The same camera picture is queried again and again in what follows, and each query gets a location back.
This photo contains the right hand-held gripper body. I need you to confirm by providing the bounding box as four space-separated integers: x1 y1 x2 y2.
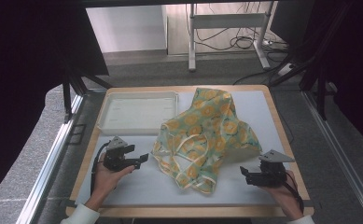
257 148 296 189

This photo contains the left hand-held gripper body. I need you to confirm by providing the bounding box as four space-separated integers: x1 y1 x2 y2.
103 135 136 173

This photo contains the white plastic tray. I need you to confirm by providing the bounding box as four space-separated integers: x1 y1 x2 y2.
96 91 179 136

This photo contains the yellow floral patterned garment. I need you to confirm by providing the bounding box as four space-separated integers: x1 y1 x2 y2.
150 87 262 194

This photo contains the person's right hand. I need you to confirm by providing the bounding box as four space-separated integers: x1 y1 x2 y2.
261 170 304 217

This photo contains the person's left hand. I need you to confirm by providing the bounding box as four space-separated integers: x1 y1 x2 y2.
91 152 136 203

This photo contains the grey table mat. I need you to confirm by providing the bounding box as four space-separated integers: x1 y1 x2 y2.
75 90 301 207

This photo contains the black metal stand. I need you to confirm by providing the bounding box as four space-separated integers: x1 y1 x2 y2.
61 59 114 123
269 0 355 121

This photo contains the white power strip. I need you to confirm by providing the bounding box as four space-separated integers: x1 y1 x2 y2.
276 63 295 77

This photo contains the black curtain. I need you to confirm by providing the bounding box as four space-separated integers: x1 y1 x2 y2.
0 0 110 209
294 0 363 153

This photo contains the dark monitor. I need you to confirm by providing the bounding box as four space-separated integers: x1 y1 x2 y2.
270 0 317 48

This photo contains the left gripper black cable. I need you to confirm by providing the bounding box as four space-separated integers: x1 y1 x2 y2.
90 140 112 197

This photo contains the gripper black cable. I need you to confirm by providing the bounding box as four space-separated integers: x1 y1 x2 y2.
90 140 112 197
283 171 305 214

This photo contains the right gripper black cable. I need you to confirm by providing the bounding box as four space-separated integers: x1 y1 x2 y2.
283 171 305 214

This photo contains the aluminium frame rail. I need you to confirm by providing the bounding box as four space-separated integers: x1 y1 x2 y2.
301 90 363 224
15 92 89 224

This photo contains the white wall panel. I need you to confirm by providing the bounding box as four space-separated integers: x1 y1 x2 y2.
85 5 168 54

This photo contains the black floor cable bundle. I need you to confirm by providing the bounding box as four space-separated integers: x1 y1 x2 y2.
194 3 290 52

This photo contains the white metal desk frame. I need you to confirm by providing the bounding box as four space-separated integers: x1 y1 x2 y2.
188 2 278 72

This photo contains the black frame crossbar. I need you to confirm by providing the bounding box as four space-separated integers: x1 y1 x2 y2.
79 0 314 8

